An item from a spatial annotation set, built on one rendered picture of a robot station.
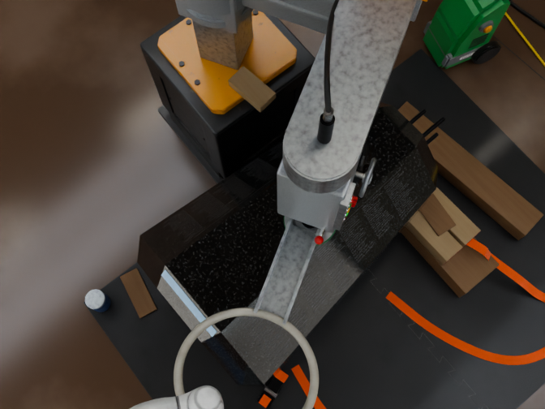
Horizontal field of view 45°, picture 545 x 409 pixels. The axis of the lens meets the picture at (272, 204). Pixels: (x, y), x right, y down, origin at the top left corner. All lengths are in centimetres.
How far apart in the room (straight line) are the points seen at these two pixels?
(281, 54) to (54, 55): 162
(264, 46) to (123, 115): 114
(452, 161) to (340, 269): 115
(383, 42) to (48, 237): 234
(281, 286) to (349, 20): 96
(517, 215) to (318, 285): 134
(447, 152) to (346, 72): 180
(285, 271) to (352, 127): 73
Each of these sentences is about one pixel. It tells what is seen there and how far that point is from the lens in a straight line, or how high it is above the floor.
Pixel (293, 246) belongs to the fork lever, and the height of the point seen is 109.
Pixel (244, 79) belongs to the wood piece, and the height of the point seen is 83.
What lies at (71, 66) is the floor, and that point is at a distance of 413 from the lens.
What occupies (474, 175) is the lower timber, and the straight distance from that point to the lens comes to 367.
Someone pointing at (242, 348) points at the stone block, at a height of 77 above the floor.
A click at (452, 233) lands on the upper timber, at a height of 23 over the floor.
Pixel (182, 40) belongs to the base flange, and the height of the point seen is 78.
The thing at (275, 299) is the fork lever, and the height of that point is 108.
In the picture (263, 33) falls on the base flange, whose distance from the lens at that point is 313.
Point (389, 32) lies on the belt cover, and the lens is 204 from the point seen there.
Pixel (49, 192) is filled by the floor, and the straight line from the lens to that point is 384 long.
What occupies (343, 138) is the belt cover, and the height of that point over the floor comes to 174.
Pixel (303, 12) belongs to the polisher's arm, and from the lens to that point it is 243.
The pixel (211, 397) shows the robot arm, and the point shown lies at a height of 154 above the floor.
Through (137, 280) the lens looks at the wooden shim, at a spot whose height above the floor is 3.
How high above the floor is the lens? 344
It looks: 73 degrees down
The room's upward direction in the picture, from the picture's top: 2 degrees counter-clockwise
